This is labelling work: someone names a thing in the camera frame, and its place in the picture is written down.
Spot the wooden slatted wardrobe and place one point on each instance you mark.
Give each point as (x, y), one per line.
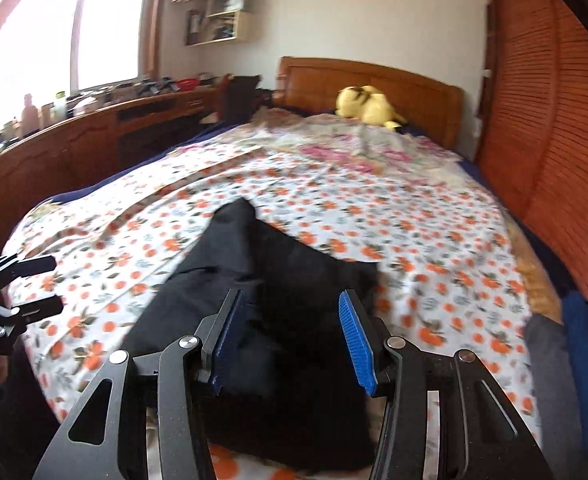
(544, 135)

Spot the wooden bed headboard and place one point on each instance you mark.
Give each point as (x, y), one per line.
(314, 82)

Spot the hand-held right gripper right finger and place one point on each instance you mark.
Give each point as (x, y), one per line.
(359, 340)

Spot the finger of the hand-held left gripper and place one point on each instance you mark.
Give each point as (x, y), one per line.
(34, 309)
(24, 265)

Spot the yellow plush toy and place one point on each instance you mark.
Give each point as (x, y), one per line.
(364, 105)

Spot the pink floral blanket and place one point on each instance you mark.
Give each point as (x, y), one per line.
(364, 152)

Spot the long wooden cabinet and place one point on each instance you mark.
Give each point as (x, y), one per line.
(74, 150)

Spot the window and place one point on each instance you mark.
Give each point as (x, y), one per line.
(49, 25)

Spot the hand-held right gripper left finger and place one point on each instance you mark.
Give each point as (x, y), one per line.
(226, 340)

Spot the dark chair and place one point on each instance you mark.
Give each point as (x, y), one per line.
(241, 97)

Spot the black button coat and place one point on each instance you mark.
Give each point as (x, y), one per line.
(284, 285)

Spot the orange print white bedsheet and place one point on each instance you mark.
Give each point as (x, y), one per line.
(324, 200)

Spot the cream wall shelf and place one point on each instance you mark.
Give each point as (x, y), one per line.
(224, 10)

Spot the grey cloth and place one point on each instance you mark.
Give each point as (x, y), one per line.
(549, 385)

